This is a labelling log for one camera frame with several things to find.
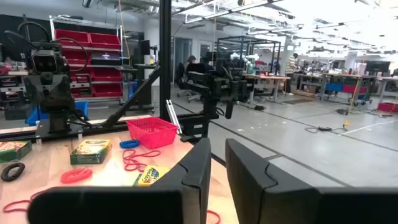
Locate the long workbench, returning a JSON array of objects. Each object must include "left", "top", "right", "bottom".
[{"left": 292, "top": 73, "right": 377, "bottom": 103}]

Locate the black coil hair tie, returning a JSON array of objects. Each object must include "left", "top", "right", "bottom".
[{"left": 0, "top": 161, "right": 25, "bottom": 182}]

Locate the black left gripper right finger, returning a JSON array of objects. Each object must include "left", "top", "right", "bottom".
[{"left": 224, "top": 138, "right": 318, "bottom": 224}]

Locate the metal shelf with red bins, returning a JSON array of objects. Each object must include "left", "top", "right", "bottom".
[{"left": 49, "top": 15, "right": 124, "bottom": 102}]

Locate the orange coil hair tie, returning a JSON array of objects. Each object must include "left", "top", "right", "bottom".
[{"left": 60, "top": 168, "right": 93, "bottom": 185}]

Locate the yellow green crayon box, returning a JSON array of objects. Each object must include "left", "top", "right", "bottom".
[
  {"left": 132, "top": 164, "right": 172, "bottom": 187},
  {"left": 0, "top": 140, "right": 33, "bottom": 164},
  {"left": 70, "top": 139, "right": 113, "bottom": 166}
]

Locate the white slanted bar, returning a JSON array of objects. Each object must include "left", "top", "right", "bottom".
[{"left": 165, "top": 99, "right": 183, "bottom": 135}]

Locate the black cage frame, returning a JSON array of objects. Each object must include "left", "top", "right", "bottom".
[{"left": 216, "top": 35, "right": 282, "bottom": 75}]

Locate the black office chair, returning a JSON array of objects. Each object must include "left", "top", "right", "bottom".
[{"left": 175, "top": 62, "right": 201, "bottom": 103}]

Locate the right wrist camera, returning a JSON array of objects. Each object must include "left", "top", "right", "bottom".
[{"left": 30, "top": 49, "right": 65, "bottom": 75}]

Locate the ceiling light strip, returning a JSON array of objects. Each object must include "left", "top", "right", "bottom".
[{"left": 183, "top": 0, "right": 280, "bottom": 25}]

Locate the yellow hanging cord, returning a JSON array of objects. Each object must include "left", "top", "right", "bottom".
[{"left": 118, "top": 0, "right": 131, "bottom": 65}]

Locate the red plastic basket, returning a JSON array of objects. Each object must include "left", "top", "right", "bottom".
[{"left": 126, "top": 116, "right": 179, "bottom": 150}]

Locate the long red rubber band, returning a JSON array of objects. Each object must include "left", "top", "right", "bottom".
[
  {"left": 2, "top": 190, "right": 44, "bottom": 214},
  {"left": 122, "top": 149, "right": 162, "bottom": 173},
  {"left": 206, "top": 210, "right": 221, "bottom": 224}
]

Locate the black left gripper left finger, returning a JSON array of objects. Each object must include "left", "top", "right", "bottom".
[{"left": 148, "top": 138, "right": 213, "bottom": 224}]

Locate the black standing desk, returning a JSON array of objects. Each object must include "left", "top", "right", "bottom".
[{"left": 123, "top": 63, "right": 156, "bottom": 111}]

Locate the black floor cable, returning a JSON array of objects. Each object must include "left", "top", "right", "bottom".
[{"left": 304, "top": 119, "right": 351, "bottom": 134}]

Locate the blue coil hair tie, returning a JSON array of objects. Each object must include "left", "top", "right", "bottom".
[{"left": 119, "top": 139, "right": 141, "bottom": 149}]

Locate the blue storage bin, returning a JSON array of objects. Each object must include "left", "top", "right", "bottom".
[{"left": 24, "top": 101, "right": 90, "bottom": 127}]

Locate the wooden workbench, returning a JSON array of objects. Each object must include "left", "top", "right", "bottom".
[{"left": 242, "top": 73, "right": 292, "bottom": 103}]

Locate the red storage bin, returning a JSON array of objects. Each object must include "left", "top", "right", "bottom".
[{"left": 377, "top": 102, "right": 398, "bottom": 113}]

